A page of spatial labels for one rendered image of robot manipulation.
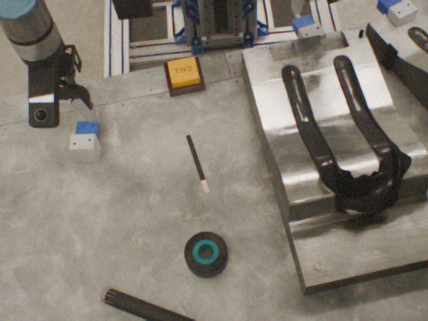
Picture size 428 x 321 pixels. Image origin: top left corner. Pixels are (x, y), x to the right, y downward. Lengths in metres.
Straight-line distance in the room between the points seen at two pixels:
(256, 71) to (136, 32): 1.05
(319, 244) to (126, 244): 0.37
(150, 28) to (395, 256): 1.40
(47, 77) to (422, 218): 0.70
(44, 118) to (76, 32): 1.57
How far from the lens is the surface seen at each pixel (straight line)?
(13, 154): 1.28
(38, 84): 0.98
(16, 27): 0.90
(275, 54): 1.24
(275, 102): 1.14
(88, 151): 1.18
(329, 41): 1.26
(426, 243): 1.08
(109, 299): 1.07
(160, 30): 2.16
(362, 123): 1.14
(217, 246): 1.07
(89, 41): 2.47
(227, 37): 1.91
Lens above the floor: 1.84
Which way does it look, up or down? 63 degrees down
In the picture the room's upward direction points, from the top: 7 degrees counter-clockwise
